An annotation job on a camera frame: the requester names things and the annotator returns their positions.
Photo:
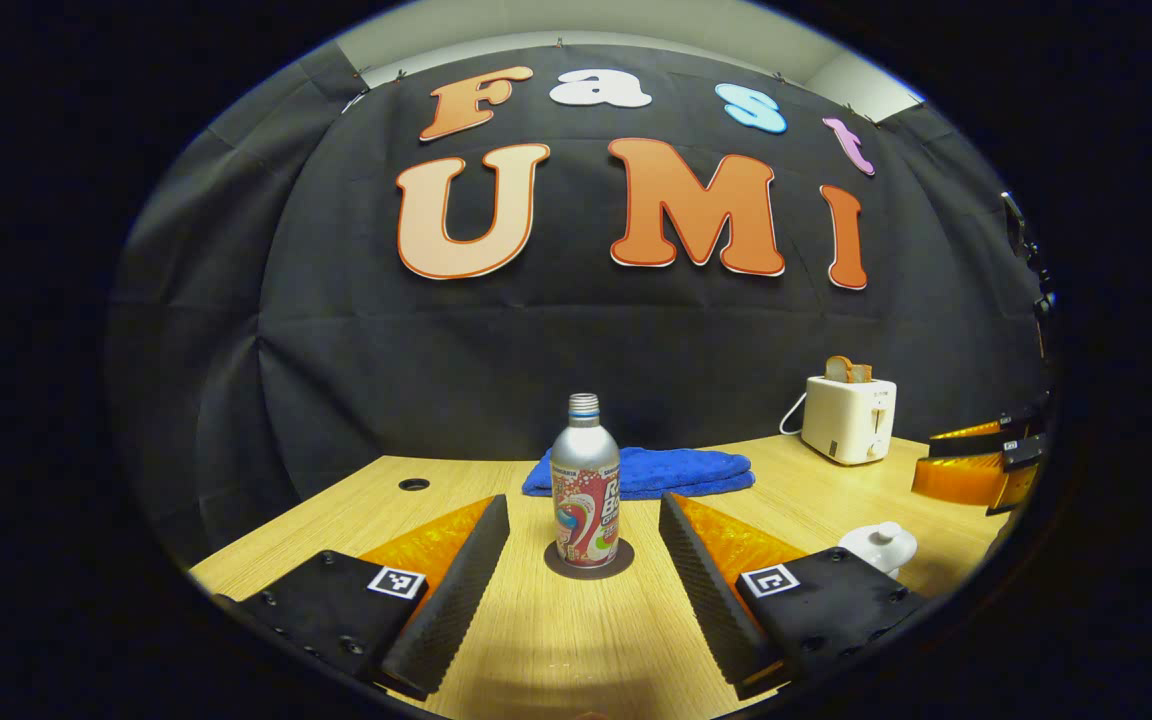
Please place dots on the white toaster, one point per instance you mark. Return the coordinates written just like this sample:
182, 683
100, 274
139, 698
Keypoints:
846, 420

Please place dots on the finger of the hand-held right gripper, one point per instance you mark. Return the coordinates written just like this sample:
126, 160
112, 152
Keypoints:
961, 478
971, 445

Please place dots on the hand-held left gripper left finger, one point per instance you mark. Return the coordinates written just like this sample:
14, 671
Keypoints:
466, 590

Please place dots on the silver water bottle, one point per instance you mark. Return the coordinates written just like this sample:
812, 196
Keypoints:
584, 470

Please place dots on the toast slice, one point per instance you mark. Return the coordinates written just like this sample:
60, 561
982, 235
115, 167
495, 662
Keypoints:
838, 370
862, 374

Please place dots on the white teacup lid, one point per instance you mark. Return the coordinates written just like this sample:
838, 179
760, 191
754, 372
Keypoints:
881, 540

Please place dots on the blue folded towel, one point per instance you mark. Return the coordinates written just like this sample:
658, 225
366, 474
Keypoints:
676, 470

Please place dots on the dark round coaster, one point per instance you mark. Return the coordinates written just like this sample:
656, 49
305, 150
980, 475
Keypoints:
626, 560

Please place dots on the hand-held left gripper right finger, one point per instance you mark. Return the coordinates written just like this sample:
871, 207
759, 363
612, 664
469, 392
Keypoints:
701, 590

